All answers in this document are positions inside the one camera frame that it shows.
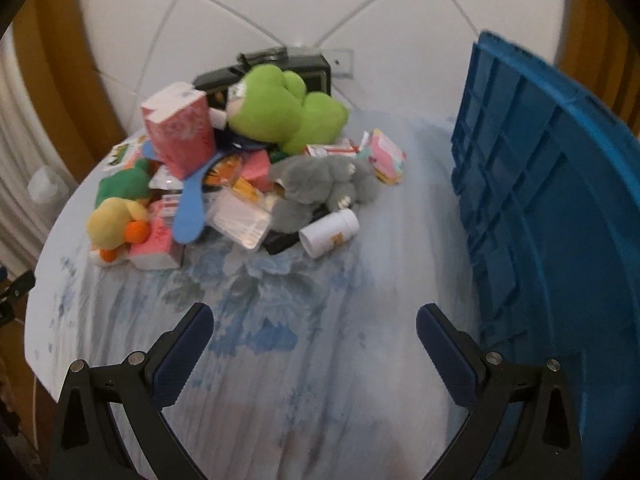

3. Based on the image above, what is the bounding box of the black remote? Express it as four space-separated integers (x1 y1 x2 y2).
262 210 326 256

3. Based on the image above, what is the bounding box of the black tripod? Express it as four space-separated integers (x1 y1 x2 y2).
0 270 36 321

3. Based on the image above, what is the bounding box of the small pink box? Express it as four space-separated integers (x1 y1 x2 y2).
367 129 407 186

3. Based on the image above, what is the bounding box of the white pill bottle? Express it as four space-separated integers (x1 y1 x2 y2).
299 208 361 259

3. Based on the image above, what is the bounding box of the blue plastic crate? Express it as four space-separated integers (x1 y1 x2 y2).
450 30 640 480

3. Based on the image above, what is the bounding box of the pink sponge block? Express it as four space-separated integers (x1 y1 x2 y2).
240 152 273 193

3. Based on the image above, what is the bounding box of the grey plush toy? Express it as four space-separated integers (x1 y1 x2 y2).
267 154 383 233

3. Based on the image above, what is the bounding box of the red and white box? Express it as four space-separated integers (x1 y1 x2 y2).
305 142 361 158

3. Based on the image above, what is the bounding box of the black box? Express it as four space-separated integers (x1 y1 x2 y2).
192 47 333 111

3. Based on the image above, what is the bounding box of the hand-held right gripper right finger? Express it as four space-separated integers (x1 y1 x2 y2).
416 303 583 480

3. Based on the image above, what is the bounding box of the blue plastic paddle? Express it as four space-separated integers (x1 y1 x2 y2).
172 142 226 245

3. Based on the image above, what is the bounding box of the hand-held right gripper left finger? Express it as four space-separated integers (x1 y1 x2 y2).
50 302 216 480

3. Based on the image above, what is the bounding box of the pink tissue pack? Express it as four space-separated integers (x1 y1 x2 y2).
141 82 217 180
129 200 185 271

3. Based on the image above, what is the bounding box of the white pleated curtain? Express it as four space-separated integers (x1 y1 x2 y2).
0 55 76 261

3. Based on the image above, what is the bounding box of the green frog plush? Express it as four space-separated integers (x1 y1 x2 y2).
225 64 351 156

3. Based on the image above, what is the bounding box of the yellow duck plush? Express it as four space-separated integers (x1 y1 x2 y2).
87 159 153 266

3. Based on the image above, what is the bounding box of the clear plastic box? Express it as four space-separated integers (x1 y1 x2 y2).
206 190 273 251

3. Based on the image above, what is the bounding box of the white box with green print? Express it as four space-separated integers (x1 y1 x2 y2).
102 142 146 168

